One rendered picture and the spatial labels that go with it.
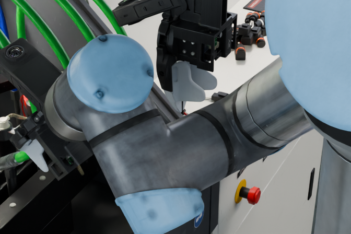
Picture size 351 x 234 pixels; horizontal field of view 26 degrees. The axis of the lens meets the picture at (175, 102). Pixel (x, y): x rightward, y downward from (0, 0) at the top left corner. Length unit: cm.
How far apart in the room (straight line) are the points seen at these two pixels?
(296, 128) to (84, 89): 20
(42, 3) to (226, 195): 50
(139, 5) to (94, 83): 32
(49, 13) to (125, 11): 40
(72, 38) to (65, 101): 64
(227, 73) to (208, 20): 64
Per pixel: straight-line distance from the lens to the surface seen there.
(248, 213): 166
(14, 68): 90
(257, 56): 165
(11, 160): 107
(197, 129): 74
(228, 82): 156
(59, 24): 139
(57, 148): 89
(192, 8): 96
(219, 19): 94
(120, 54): 70
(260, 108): 71
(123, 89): 69
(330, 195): 47
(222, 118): 76
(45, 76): 89
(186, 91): 102
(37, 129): 90
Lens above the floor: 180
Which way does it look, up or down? 33 degrees down
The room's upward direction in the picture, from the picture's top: straight up
